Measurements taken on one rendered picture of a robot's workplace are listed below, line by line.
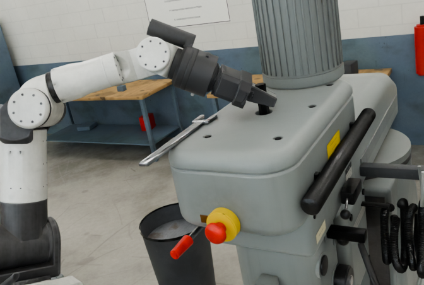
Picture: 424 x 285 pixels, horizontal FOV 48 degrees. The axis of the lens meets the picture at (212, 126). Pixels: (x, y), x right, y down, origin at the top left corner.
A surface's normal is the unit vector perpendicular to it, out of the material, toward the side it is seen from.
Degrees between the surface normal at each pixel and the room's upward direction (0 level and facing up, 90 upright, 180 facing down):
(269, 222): 90
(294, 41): 90
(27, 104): 74
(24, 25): 90
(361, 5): 90
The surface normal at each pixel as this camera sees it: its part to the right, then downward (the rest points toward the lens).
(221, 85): -0.06, 0.33
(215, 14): -0.48, 0.36
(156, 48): 0.04, 0.07
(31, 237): 0.59, 0.04
